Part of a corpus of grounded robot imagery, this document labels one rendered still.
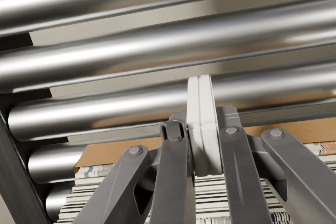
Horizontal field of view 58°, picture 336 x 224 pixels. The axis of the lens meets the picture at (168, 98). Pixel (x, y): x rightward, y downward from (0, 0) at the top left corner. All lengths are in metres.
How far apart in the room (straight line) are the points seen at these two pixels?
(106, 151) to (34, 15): 0.16
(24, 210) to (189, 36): 0.32
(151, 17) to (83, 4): 0.81
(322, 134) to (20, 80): 0.31
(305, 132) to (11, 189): 0.36
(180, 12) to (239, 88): 0.80
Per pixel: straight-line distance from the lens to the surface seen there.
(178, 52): 0.31
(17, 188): 0.45
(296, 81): 0.34
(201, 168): 0.16
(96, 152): 0.34
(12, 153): 0.42
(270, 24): 0.31
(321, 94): 0.35
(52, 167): 0.41
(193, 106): 0.16
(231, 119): 0.16
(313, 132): 0.32
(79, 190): 0.31
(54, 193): 0.46
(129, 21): 1.13
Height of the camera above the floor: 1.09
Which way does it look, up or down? 66 degrees down
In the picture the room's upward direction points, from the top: 170 degrees counter-clockwise
